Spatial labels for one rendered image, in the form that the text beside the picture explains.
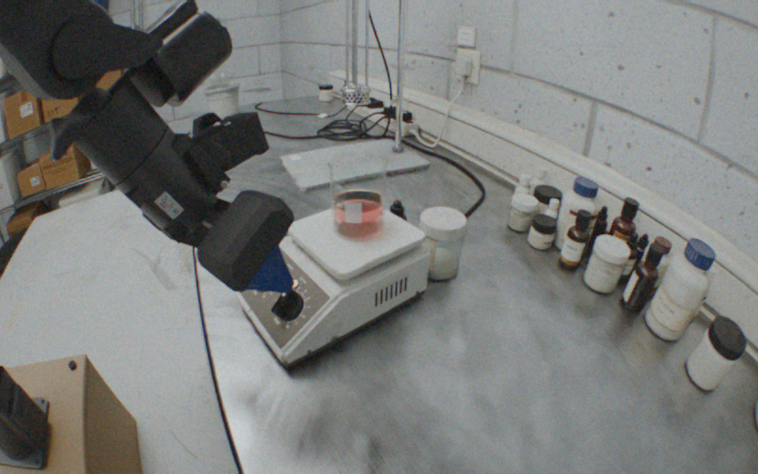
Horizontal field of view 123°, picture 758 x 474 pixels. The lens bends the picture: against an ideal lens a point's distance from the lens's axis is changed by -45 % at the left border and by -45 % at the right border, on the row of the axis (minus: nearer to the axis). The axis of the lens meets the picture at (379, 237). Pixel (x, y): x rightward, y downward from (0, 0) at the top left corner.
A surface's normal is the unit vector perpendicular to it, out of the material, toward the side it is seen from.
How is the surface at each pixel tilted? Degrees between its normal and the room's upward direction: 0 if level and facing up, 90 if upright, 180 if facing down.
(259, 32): 90
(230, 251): 47
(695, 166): 90
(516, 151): 90
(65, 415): 3
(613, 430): 0
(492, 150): 90
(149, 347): 0
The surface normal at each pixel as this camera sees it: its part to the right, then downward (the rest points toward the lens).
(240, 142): 0.75, 0.23
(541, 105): -0.89, 0.23
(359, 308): 0.63, 0.42
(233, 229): -0.37, -0.56
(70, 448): 0.06, -0.83
